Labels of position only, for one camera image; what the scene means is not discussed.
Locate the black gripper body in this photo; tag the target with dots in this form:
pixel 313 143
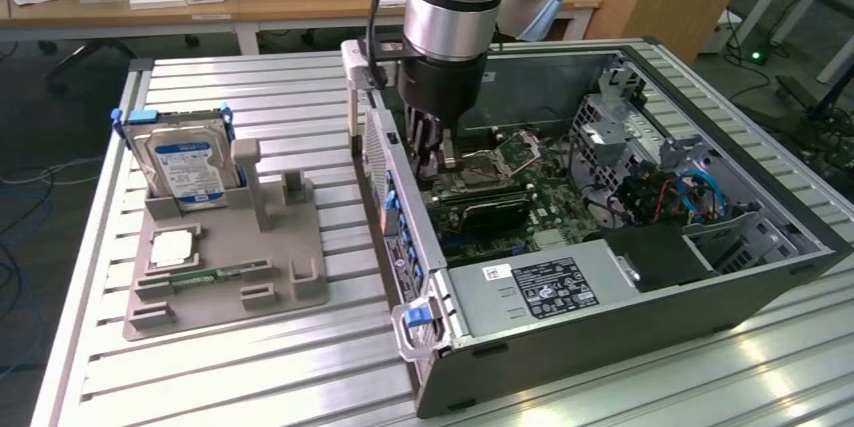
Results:
pixel 441 84

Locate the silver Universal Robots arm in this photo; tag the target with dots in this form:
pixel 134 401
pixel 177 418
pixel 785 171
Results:
pixel 450 7

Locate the CPU socket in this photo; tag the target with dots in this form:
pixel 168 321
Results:
pixel 484 174

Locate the metal socket cover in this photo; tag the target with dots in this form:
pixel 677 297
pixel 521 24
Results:
pixel 522 149

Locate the green motherboard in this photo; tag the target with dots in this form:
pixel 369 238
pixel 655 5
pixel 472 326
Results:
pixel 554 207

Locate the grey power supply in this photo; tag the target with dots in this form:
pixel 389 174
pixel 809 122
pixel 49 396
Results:
pixel 534 292

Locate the grey parts rack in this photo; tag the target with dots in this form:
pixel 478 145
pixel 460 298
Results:
pixel 241 242

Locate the hard disk in blue caddy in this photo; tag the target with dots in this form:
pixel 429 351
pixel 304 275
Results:
pixel 184 162

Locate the green RAM stick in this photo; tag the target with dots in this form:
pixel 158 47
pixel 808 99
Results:
pixel 208 274

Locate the open black PC case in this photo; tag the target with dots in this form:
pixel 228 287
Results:
pixel 601 327

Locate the silver CPU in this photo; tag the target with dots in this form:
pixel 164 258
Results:
pixel 173 251

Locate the grey slanted disk bay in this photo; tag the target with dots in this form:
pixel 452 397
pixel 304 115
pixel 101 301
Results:
pixel 741 242

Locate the black office chair base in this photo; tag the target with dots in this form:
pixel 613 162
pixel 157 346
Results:
pixel 81 62

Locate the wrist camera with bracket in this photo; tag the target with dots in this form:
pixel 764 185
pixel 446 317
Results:
pixel 388 49

